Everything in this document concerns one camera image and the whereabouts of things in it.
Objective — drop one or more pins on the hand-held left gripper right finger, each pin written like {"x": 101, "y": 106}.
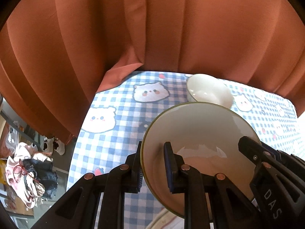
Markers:
{"x": 169, "y": 167}

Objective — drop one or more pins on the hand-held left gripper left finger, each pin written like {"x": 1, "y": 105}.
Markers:
{"x": 128, "y": 171}

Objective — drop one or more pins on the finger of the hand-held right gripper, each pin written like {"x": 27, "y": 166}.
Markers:
{"x": 283, "y": 159}
{"x": 250, "y": 150}

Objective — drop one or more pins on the white bowl green rim floral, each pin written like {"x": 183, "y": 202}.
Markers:
{"x": 202, "y": 128}

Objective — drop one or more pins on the large yellow floral plate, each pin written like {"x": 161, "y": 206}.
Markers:
{"x": 171, "y": 221}

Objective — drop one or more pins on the blue checked bear tablecloth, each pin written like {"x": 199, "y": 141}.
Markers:
{"x": 114, "y": 148}

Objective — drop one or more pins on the white shoe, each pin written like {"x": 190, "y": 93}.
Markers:
{"x": 47, "y": 144}
{"x": 59, "y": 146}

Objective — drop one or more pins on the plain white bowl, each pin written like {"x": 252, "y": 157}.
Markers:
{"x": 207, "y": 88}

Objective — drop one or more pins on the dark blue jeans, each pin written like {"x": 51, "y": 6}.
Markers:
{"x": 47, "y": 176}

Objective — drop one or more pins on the pink white clothes pile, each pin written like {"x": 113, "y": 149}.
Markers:
{"x": 22, "y": 152}

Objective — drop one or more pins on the orange curtain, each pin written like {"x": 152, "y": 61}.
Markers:
{"x": 143, "y": 28}

